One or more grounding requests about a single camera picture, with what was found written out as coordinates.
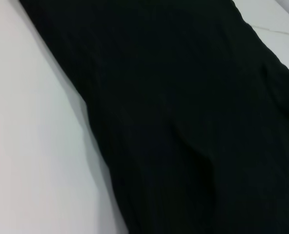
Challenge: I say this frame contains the black t-shirt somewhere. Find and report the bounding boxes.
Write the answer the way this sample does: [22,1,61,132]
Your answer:
[19,0,289,234]

